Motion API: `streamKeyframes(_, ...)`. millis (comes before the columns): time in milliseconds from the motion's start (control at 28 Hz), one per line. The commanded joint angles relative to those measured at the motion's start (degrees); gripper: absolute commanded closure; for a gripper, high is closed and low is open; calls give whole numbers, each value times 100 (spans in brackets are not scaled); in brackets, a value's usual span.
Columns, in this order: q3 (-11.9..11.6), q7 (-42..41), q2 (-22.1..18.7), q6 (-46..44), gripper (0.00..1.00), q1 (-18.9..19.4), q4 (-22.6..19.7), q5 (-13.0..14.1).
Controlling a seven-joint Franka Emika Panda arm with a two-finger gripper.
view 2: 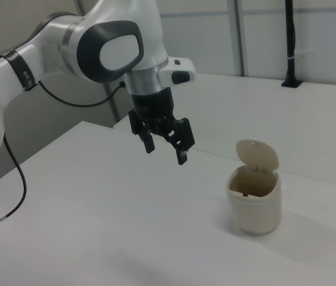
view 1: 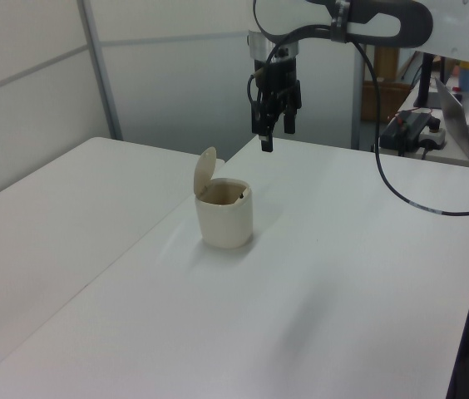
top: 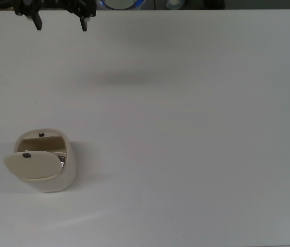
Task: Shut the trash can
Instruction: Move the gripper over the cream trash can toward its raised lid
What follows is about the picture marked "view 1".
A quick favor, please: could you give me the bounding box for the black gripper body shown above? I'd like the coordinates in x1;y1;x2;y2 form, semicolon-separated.
252;55;301;108

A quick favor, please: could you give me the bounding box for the small cream trash can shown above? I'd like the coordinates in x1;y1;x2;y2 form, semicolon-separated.
193;145;256;250

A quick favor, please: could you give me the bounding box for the wooden cabinet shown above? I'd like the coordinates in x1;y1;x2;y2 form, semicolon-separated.
360;45;402;122

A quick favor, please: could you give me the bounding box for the black power box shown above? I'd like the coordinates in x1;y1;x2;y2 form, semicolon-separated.
378;109;432;147

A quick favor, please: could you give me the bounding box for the black monitor stand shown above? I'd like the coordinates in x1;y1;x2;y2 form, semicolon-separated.
413;52;442;110

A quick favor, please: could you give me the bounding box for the grey emergency stop button box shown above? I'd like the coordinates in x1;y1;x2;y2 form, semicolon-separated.
419;117;448;151

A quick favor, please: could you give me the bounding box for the silver laptop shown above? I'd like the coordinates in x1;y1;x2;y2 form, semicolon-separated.
433;76;469;164

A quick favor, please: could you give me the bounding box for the blue cup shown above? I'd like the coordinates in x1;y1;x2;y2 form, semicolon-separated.
457;62;469;95

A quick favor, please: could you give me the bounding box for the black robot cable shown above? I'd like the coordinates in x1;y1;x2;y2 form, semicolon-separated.
245;0;469;217

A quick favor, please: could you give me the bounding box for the grey partition frame post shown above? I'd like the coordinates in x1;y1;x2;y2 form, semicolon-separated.
79;0;124;142

